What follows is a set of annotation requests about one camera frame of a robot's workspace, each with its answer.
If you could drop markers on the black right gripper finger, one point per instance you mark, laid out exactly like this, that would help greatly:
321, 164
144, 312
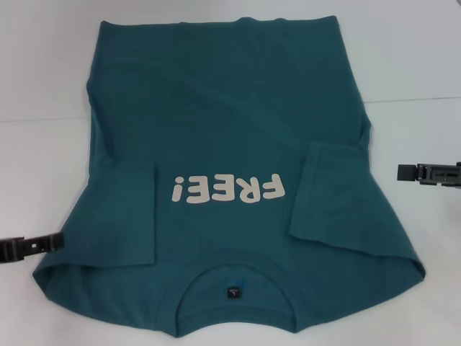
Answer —
436, 174

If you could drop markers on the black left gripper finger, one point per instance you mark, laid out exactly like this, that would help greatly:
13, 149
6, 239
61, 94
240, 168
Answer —
32, 247

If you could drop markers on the teal FREE! print T-shirt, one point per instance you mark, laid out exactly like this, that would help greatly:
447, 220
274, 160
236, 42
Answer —
234, 108

